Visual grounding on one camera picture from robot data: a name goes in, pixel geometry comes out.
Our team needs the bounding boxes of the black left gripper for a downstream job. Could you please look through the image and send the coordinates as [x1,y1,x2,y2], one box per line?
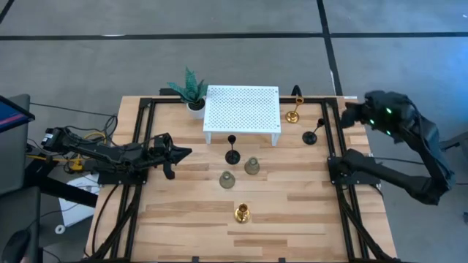
[145,133,193,180]

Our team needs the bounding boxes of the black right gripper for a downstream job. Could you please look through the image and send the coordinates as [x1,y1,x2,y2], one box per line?
[340,90,412,137]

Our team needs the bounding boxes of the tall black candlestick holder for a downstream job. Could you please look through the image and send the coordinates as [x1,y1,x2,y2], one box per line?
[301,117,326,146]
[224,134,241,166]

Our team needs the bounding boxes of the green ribbed glass candle holder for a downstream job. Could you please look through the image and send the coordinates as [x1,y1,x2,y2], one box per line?
[219,170,236,190]
[244,156,261,176]

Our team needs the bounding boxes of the tall gold candlestick holder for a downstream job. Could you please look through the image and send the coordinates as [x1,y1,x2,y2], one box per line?
[284,95,305,124]
[233,202,252,224]

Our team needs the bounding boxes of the white plant pot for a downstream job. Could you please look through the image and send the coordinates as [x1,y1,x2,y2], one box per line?
[186,98,207,120]

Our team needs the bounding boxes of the green artificial plant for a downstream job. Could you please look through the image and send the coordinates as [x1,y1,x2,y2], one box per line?
[167,66,209,106]

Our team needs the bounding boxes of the white perforated metal shelf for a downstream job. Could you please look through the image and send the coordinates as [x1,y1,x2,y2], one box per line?
[203,85,282,147]

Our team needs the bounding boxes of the yellow clamp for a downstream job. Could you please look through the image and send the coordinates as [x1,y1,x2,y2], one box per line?
[69,155,86,172]

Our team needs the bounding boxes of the white paper sheets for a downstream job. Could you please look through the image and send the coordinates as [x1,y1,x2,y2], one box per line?
[58,173,100,228]

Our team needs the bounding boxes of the grey chair base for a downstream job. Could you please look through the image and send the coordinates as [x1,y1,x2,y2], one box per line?
[438,131,468,153]

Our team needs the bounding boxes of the black desk leg bar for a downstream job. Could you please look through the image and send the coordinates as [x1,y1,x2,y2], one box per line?
[24,156,99,208]

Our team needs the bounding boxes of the computer monitor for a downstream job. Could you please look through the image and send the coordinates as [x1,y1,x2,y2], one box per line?
[0,94,36,134]

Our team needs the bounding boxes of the black computer mouse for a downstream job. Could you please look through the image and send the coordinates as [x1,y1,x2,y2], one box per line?
[1,229,32,263]

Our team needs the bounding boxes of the black aluminium table frame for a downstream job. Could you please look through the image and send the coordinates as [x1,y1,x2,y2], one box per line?
[86,96,401,263]

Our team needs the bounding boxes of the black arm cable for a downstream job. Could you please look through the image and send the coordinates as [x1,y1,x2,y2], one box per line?
[65,115,120,147]

